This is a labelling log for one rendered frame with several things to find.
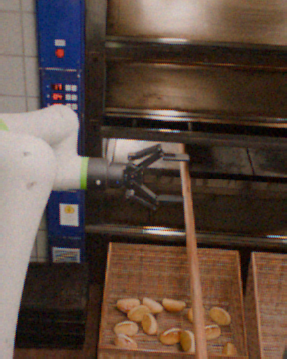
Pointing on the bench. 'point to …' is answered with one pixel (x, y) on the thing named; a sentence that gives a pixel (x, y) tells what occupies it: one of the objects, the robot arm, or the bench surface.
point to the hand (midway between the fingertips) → (182, 179)
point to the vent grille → (66, 255)
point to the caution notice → (69, 214)
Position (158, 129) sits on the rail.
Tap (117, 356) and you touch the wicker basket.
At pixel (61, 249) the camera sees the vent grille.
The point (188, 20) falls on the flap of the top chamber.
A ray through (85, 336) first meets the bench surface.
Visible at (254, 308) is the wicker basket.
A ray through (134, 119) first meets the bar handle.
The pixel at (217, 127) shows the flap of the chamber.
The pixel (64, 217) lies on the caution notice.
